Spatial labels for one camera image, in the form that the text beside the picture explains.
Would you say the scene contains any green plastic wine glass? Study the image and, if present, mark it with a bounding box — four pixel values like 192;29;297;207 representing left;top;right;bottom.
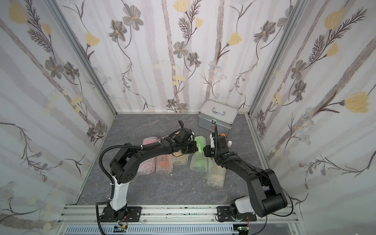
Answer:
190;136;208;172

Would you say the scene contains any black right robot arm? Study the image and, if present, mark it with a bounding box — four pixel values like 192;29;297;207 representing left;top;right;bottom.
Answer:
204;133;288;217

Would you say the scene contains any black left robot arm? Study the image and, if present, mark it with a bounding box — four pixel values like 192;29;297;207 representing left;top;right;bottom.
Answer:
109;127;198;211

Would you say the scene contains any amber glass in bubble wrap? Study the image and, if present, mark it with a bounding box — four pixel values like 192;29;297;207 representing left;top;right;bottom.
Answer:
172;151;189;165

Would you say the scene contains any yellow glass in bubble wrap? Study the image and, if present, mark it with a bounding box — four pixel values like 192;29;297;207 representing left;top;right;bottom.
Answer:
204;162;226;189

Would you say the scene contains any orange glass in bubble wrap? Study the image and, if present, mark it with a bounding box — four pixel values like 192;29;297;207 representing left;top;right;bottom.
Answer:
155;155;173;173

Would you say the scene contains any pink glass in bubble wrap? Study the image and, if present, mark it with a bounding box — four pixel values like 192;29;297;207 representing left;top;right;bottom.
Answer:
137;137;159;175

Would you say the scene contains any silver aluminium first aid case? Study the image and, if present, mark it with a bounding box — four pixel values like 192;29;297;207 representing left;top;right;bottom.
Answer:
198;100;238;136

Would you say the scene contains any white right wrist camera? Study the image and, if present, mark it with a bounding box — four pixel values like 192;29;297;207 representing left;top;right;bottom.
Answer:
210;133;215;148

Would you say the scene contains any black corrugated cable conduit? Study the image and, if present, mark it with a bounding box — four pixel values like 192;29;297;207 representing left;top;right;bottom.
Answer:
94;143;161;235

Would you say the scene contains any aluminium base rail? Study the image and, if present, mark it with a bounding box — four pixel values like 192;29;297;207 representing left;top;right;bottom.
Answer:
52;205;304;235

